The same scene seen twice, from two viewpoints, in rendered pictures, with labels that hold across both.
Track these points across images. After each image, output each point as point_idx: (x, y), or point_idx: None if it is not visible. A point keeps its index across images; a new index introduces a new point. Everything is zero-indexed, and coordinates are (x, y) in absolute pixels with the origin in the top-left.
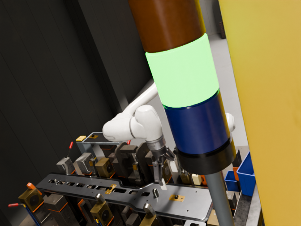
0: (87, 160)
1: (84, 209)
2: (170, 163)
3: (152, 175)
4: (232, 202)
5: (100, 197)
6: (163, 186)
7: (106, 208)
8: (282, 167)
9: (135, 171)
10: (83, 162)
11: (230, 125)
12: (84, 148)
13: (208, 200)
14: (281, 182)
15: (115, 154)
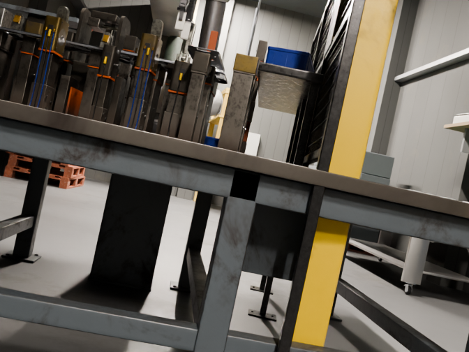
0: (8, 15)
1: None
2: (184, 24)
3: (120, 68)
4: (258, 64)
5: (68, 11)
6: (181, 24)
7: (65, 32)
8: None
9: (103, 44)
10: (3, 10)
11: (218, 99)
12: None
13: (218, 76)
14: None
15: (82, 12)
